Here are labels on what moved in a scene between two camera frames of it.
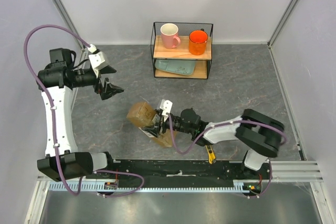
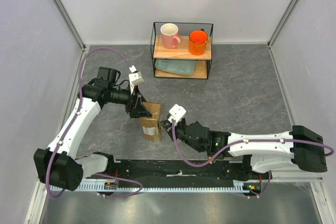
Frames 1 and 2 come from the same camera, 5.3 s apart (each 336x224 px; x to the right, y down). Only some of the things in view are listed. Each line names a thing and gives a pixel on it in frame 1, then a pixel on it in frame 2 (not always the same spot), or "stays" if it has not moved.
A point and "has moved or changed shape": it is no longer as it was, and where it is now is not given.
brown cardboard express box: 140,114 has moved or changed shape
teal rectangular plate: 181,66 stays
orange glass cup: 197,40 stays
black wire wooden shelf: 181,52 stays
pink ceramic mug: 169,34 stays
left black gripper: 107,91 → 136,108
